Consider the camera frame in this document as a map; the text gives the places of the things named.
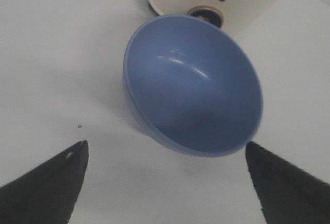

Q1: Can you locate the blue bowl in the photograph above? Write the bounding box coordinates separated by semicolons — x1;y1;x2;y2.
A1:
122;14;263;157

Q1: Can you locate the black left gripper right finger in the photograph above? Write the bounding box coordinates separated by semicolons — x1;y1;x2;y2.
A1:
245;141;329;223

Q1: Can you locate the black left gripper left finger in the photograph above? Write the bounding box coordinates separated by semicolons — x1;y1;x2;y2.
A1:
1;140;89;223

